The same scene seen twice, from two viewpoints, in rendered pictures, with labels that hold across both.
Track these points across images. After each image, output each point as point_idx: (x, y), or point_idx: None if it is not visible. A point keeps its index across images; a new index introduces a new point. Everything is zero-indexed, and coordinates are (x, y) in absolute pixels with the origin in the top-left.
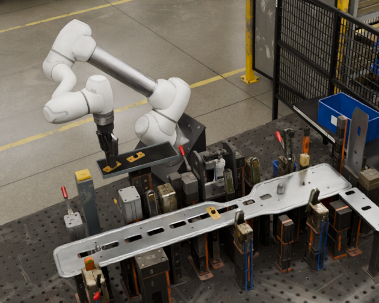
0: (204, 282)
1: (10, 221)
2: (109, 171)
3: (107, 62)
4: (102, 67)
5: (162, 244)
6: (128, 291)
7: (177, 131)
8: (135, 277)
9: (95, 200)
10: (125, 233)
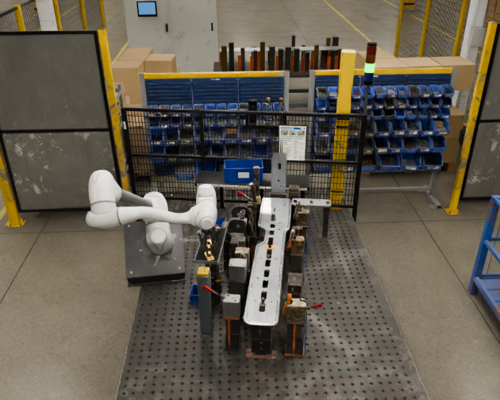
0: (283, 294)
1: (121, 376)
2: (213, 258)
3: (128, 196)
4: (126, 201)
5: (280, 274)
6: None
7: None
8: None
9: (149, 318)
10: (257, 286)
